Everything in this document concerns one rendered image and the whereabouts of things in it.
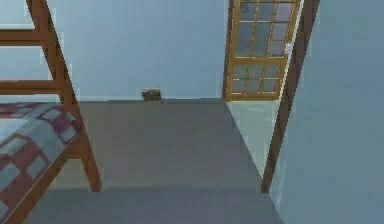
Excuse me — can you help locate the wooden bed with checked blanket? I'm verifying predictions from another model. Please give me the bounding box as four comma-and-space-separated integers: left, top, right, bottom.
0, 0, 103, 224

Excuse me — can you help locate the brown wooden door frame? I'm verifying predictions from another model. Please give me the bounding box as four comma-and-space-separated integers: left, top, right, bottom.
260, 0, 321, 194

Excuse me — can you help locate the wooden glazed room door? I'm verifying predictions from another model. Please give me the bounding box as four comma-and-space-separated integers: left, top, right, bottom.
222, 0, 302, 103

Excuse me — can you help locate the small dark box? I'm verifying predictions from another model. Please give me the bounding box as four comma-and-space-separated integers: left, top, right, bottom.
141, 87, 163, 102

